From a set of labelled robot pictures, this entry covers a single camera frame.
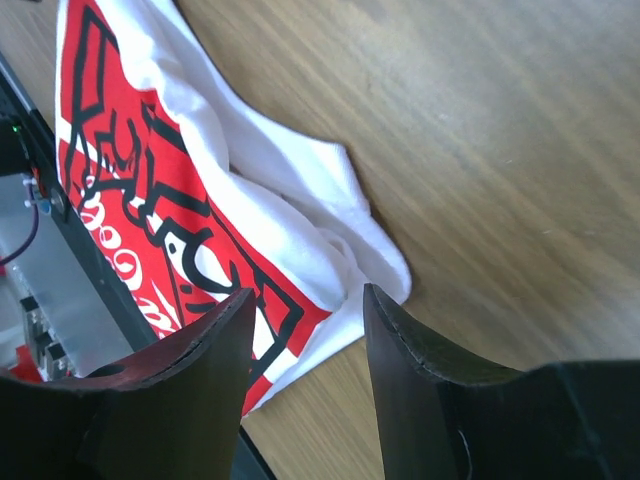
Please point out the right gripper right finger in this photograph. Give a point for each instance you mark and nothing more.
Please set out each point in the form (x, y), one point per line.
(444, 412)

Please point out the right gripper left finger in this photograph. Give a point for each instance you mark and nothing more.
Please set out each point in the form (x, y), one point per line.
(169, 411)

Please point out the white t shirt red print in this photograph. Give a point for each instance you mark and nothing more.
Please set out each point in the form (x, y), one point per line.
(191, 194)

